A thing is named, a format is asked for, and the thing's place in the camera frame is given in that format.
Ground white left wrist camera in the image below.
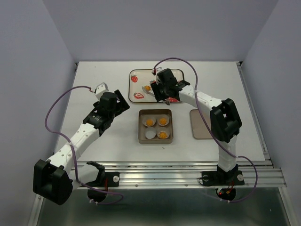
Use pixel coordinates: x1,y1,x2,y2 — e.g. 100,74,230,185
94,82,109,101

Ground strawberry print tray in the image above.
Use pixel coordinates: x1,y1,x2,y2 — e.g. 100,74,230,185
128,68,184,104

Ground white paper cupcake liner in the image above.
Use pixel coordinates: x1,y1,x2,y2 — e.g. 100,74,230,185
157,128,170,140
144,127,157,139
142,115,156,127
157,115,169,127

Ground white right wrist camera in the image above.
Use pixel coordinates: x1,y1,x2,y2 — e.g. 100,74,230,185
152,67,163,75

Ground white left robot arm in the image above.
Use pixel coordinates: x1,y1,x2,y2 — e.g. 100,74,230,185
33,83,130,205

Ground aluminium frame rail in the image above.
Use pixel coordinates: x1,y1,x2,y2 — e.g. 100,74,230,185
70,161,288,189

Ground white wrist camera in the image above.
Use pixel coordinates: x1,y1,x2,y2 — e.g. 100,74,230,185
94,82,109,101
152,67,163,75

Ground gold square tin box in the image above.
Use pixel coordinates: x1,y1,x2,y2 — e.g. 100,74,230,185
138,109,174,145

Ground metal food tongs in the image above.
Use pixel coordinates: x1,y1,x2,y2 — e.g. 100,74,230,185
142,87,170,105

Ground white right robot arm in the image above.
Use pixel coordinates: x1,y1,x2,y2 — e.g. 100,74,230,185
151,68,245,186

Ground gold tin lid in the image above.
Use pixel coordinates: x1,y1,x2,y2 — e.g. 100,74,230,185
190,109,212,140

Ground orange swirl cookie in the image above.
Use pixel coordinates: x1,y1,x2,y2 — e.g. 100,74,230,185
145,119,154,127
158,117,169,126
158,131,168,139
144,86,151,91

